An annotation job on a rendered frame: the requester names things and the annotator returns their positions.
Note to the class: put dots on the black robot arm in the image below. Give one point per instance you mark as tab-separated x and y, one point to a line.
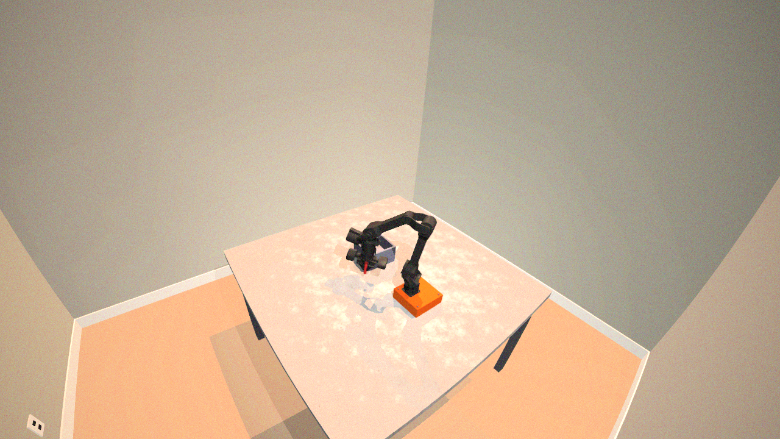
368	240

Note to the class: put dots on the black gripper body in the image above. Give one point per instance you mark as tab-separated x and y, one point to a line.
367	256

